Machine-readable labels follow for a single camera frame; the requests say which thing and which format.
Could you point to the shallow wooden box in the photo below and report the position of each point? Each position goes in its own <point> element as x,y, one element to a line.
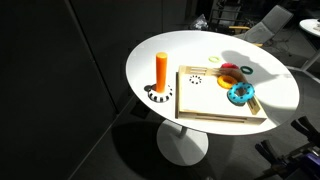
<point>208,100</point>

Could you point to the black-white striped peg base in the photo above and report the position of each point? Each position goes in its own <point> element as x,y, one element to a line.
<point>160,97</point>

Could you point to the orange cylinder peg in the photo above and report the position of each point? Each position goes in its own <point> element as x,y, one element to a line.
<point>161,71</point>

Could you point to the grey crumpled bag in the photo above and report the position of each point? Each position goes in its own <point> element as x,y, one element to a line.
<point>200,22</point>

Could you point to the grey chair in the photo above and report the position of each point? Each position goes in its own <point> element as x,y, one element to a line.
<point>263,31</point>

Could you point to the black machine with purple part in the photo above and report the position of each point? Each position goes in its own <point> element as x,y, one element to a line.
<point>296,156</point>

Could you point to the small white round table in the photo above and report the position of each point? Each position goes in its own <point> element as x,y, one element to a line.
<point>311,26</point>

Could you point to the white table pedestal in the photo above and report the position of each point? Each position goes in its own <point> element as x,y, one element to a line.
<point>181,145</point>

